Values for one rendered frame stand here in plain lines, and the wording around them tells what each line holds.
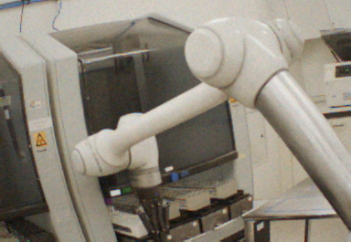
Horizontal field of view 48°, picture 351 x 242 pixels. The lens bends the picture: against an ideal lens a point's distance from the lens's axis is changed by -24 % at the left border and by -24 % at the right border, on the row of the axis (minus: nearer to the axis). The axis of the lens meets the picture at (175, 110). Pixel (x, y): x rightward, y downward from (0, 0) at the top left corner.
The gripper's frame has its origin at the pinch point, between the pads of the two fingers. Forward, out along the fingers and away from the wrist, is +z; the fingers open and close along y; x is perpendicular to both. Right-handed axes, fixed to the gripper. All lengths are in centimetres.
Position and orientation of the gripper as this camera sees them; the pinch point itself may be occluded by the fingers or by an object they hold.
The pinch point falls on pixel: (161, 239)
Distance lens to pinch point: 150.8
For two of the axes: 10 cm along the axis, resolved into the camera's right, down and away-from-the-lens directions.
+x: 6.5, -0.8, -7.6
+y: -7.4, 1.6, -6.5
